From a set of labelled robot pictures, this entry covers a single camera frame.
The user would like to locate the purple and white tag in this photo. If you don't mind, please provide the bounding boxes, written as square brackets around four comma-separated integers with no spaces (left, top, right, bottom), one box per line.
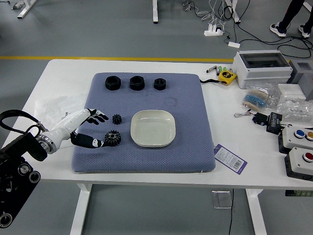
[213,143,247,175]

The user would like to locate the white desk leg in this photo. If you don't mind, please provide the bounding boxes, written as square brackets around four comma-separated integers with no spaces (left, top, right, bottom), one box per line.
[152,0,159,24]
[224,0,242,24]

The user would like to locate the black hanging cable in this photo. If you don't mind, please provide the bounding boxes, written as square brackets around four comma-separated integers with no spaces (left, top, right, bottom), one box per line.
[227,188,234,235]

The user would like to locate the small grey plastic box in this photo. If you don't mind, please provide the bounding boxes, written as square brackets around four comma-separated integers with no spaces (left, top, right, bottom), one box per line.
[287,59,313,101]

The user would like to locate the small black hex nut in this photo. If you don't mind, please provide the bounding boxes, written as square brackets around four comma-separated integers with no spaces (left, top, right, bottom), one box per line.
[153,77,167,91]

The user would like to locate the clear plastic holder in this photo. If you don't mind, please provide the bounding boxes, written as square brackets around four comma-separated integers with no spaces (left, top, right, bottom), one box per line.
[211,190,232,209]

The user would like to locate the white floor cables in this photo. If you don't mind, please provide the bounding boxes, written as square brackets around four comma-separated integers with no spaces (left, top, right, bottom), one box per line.
[195,0,229,28]

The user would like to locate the big black gear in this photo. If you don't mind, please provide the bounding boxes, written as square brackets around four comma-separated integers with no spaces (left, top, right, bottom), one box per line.
[104,130,122,147]

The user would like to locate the clear plastic bag of parts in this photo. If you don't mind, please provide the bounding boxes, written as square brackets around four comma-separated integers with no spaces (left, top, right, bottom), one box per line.
[277,95,313,124]

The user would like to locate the black floor cables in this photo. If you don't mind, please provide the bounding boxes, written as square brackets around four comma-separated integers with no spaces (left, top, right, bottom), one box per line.
[185,0,313,59]

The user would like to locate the big black hex nut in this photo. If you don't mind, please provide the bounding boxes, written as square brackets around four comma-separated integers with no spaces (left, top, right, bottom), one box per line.
[105,75,121,91]
[129,75,145,91]

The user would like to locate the bag of blue resistors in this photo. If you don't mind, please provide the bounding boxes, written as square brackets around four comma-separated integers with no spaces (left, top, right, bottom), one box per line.
[242,82,279,110]

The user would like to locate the black servo with wires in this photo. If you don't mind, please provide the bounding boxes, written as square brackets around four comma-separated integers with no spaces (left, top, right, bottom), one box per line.
[234,110,268,127]

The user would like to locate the white flat box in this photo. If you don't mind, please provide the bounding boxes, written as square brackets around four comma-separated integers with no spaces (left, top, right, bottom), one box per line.
[277,83,306,100]

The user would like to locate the button box blue and yellow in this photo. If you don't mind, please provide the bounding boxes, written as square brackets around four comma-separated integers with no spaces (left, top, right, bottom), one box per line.
[278,125,313,155]

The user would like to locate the white power strip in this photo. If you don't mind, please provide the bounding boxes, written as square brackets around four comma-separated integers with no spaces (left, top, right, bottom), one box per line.
[204,23,224,37]

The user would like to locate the black electronic module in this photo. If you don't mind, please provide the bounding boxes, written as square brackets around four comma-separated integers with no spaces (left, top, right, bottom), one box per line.
[266,112,284,134]

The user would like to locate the white table leg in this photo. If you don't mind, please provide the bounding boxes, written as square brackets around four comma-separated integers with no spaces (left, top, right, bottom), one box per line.
[246,188,268,235]
[69,183,93,235]

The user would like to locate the yellow tape measure with strap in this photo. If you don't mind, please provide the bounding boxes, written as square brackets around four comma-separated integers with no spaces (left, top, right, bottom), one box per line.
[199,70,238,86]

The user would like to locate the white desk foot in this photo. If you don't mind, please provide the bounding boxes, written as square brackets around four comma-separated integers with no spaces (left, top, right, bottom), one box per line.
[11,0,37,19]

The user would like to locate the person with white shoes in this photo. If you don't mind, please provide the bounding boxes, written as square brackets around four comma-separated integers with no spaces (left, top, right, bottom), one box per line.
[269,0,313,38]

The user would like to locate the button box with red button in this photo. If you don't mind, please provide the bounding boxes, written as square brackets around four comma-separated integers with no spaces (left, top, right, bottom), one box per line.
[284,146,313,181]

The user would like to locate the blue-grey cushion mat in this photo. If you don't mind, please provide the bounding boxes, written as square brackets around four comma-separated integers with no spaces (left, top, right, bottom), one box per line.
[70,72,216,174]

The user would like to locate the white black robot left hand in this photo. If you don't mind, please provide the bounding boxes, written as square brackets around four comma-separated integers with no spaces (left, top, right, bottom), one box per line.
[47,107,110,150]

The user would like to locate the white square dish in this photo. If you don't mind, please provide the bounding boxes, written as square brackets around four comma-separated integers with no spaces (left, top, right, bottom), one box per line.
[130,109,177,148]

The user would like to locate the grey enclosure with clear lid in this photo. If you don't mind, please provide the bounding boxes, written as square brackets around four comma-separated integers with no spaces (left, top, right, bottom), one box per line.
[231,49,293,89]

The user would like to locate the white plastic bag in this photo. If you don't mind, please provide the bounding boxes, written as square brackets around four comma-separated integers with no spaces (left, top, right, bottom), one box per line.
[34,94,86,150]

